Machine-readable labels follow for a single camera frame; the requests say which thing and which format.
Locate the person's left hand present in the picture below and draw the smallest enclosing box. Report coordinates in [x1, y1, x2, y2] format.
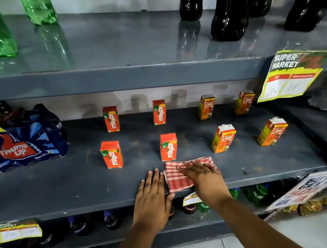
[124, 166, 181, 237]

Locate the person's right hand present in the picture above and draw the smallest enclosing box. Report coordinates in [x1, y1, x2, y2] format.
[176, 155, 233, 216]

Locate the red white checked cloth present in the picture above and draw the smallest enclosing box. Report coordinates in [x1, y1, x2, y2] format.
[161, 154, 222, 194]

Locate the person's right forearm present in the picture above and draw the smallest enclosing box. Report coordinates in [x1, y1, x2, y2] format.
[212, 186, 308, 248]

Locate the small dark soda bottle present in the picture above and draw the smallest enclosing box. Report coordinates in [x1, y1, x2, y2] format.
[183, 202, 198, 216]
[166, 206, 177, 221]

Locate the small white yellow price tag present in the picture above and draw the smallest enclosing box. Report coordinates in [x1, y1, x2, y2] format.
[181, 191, 203, 207]

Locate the red mango drink carton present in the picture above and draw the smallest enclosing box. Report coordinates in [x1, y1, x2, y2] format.
[102, 105, 121, 134]
[99, 139, 125, 171]
[158, 132, 181, 163]
[151, 99, 169, 126]

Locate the dark soda bottle blue label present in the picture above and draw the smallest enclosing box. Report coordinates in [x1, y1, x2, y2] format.
[103, 208, 122, 232]
[68, 214, 93, 238]

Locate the orange yellow juice carton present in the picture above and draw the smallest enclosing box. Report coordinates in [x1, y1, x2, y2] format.
[196, 93, 219, 121]
[254, 115, 291, 148]
[208, 122, 240, 154]
[232, 88, 258, 116]

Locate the grey metal shelf rack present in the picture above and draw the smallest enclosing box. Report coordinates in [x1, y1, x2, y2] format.
[0, 0, 327, 248]

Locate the blue wrapped bottle pack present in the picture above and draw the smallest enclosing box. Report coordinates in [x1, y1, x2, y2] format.
[0, 91, 73, 173]

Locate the white red offer sign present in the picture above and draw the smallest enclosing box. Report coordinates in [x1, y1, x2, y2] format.
[261, 170, 327, 212]

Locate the yellow shelf price tag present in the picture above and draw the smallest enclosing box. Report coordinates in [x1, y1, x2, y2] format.
[0, 217, 43, 244]

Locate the yellow green market price sign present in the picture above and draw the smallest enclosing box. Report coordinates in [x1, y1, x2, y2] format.
[250, 44, 327, 104]

